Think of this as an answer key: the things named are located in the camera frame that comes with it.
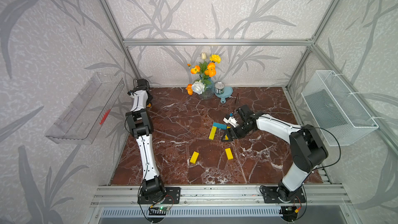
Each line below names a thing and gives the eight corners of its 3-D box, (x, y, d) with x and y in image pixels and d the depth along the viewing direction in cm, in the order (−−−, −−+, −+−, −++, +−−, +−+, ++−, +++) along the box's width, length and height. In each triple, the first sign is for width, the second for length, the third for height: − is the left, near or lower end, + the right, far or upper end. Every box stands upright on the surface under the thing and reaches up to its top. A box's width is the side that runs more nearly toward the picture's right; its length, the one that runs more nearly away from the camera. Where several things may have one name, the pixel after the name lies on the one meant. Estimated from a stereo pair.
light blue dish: (213, 96, 117) (213, 94, 115) (226, 87, 124) (226, 84, 122) (223, 104, 113) (223, 101, 110) (236, 93, 120) (236, 90, 117)
